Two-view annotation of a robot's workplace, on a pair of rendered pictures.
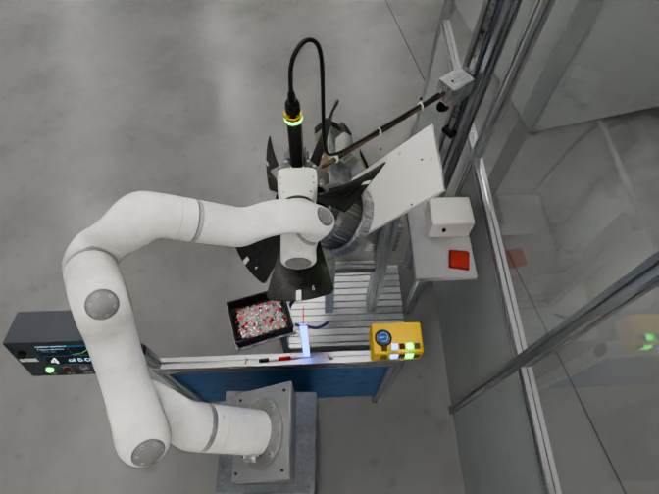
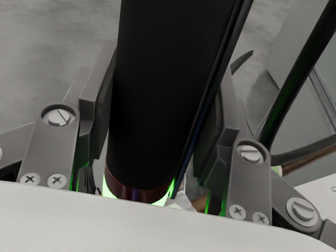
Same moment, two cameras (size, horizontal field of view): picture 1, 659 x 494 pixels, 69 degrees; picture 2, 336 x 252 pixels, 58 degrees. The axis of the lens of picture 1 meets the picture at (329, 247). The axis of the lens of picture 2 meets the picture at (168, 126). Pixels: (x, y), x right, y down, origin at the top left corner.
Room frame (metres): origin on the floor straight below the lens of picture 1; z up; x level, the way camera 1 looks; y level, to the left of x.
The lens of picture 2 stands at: (0.71, 0.09, 1.62)
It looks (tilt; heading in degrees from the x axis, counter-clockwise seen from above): 43 degrees down; 357
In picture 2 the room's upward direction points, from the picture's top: 16 degrees clockwise
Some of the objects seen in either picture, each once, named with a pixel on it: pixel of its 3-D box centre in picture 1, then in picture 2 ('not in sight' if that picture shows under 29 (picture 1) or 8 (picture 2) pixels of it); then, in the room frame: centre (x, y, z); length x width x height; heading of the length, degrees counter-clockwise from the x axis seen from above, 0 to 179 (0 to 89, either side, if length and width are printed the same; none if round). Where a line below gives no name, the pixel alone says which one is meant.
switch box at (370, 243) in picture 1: (381, 230); not in sight; (1.05, -0.23, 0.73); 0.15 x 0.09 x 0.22; 94
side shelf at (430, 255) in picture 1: (439, 238); not in sight; (0.95, -0.45, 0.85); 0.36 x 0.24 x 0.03; 4
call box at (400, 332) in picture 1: (394, 342); not in sight; (0.46, -0.22, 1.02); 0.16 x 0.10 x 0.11; 94
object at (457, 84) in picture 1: (455, 86); not in sight; (1.19, -0.40, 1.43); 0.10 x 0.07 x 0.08; 129
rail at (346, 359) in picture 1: (279, 362); not in sight; (0.44, 0.17, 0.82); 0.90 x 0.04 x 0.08; 94
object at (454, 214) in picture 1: (447, 214); not in sight; (1.03, -0.47, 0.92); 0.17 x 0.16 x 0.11; 94
